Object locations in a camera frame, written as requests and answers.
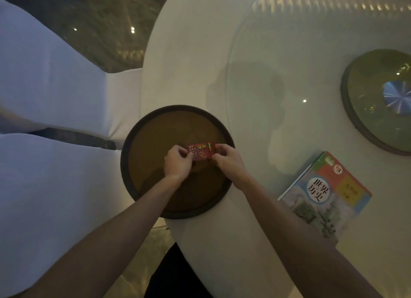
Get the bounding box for person's right hand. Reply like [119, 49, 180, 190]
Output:
[210, 144, 248, 191]

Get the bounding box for person's left hand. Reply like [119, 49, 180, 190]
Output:
[163, 144, 195, 180]

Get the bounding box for small red card packet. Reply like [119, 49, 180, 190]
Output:
[187, 142, 215, 162]

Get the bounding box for person's left forearm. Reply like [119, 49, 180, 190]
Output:
[19, 176, 180, 298]

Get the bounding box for person's right forearm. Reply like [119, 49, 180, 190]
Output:
[234, 179, 383, 298]

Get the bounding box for round dark brown tray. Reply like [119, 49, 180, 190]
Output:
[120, 105, 236, 220]

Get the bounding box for colourful textbook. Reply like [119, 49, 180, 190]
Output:
[277, 151, 373, 244]

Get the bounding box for person's dark trousers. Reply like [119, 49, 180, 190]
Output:
[144, 242, 214, 298]

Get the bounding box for round glass turntable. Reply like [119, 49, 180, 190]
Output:
[226, 0, 411, 192]

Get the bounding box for white covered chair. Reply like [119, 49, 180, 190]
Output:
[0, 133, 168, 298]
[0, 0, 144, 141]

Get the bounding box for round dark turntable base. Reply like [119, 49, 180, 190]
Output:
[340, 49, 411, 156]

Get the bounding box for silver metal turntable hub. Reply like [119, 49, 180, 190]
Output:
[382, 81, 411, 117]

